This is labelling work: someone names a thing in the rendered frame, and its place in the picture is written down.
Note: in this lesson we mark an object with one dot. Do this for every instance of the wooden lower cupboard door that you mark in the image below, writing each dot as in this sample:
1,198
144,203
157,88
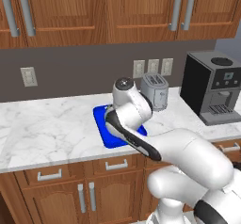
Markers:
119,199
147,199
53,205

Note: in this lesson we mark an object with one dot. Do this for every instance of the blue tray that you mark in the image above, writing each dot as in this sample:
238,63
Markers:
101,124

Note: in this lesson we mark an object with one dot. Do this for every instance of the wooden drawer front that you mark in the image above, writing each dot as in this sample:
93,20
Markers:
97,166
236,156
28,175

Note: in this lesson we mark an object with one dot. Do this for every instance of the silver toaster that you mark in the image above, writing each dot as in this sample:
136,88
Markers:
158,92

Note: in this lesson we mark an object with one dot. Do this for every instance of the beige wall outlet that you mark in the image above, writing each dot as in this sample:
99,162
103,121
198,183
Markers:
167,66
28,76
153,65
139,68

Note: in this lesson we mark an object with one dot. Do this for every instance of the wooden cupboard door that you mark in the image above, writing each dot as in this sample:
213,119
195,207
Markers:
141,8
119,199
147,199
69,11
53,205
216,8
3,41

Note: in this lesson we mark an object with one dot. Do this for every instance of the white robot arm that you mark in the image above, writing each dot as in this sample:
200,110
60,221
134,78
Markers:
188,152

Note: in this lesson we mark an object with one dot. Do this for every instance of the black coffee machine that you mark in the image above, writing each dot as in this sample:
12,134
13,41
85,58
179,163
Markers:
196,83

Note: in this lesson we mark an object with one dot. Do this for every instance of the wooden upper cupboard door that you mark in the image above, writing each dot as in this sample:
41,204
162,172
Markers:
216,8
69,11
3,41
141,8

